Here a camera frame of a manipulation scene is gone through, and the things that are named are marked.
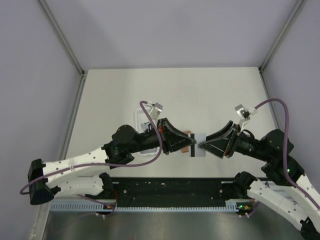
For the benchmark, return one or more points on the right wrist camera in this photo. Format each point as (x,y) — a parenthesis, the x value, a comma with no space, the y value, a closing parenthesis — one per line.
(245,114)

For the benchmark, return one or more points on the right aluminium frame post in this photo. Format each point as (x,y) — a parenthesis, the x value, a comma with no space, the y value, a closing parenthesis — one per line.
(282,34)

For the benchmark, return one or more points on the silver card with black stripe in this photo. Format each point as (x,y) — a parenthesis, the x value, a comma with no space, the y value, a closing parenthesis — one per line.
(194,150)

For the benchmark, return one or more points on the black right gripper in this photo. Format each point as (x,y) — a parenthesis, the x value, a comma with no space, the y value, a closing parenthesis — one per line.
(217,143)

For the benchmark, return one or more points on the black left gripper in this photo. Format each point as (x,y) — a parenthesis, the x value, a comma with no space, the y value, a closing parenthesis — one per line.
(179,141)

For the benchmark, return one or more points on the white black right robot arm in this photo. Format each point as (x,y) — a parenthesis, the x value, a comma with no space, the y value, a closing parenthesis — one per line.
(283,170)

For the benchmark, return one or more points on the left aluminium frame post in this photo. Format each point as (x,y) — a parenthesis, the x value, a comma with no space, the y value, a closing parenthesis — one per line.
(60,36)

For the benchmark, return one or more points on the grey slotted cable duct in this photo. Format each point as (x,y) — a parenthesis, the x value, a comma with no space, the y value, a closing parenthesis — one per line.
(89,206)

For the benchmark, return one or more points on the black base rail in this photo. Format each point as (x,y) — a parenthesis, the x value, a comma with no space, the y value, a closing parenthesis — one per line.
(166,192)

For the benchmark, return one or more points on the aluminium frame post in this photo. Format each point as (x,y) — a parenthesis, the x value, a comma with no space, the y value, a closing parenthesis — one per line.
(282,34)
(60,36)

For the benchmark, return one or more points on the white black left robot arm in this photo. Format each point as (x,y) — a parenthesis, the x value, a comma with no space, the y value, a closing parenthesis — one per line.
(86,174)

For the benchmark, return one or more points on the tan leather card holder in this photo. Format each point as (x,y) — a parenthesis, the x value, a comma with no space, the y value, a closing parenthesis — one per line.
(186,143)

